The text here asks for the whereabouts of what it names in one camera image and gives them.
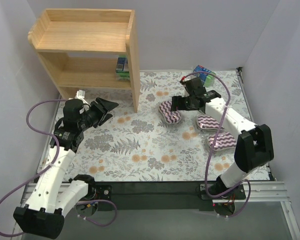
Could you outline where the pink wavy sponge right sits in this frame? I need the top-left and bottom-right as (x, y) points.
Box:
(206, 131), (237, 152)

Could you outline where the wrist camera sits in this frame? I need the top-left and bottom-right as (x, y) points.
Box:
(179, 76), (193, 88)
(74, 89), (90, 106)

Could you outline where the pink wavy sponge left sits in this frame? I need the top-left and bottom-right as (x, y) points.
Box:
(158, 100), (183, 126)

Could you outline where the blue green sponge pack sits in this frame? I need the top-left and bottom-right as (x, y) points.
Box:
(193, 65), (216, 87)
(115, 55), (130, 81)

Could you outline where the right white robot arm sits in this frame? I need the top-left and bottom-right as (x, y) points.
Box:
(171, 77), (274, 198)

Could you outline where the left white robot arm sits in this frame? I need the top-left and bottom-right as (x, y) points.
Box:
(13, 96), (118, 240)

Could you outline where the floral patterned table mat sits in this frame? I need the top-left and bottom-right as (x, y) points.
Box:
(63, 71), (234, 182)

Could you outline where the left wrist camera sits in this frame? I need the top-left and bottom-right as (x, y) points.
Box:
(74, 89), (90, 106)

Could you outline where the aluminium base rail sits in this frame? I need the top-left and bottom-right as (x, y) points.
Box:
(21, 181), (291, 204)

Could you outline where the pink wavy sponge middle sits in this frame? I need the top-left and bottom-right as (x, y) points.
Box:
(195, 115), (219, 131)

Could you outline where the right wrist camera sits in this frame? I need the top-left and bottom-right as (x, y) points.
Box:
(179, 76), (193, 88)

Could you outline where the wooden two-tier shelf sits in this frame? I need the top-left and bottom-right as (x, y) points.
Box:
(27, 8), (141, 109)

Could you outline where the pink wavy sponge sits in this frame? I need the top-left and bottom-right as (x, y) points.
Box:
(158, 100), (183, 126)
(206, 131), (237, 152)
(195, 115), (219, 131)

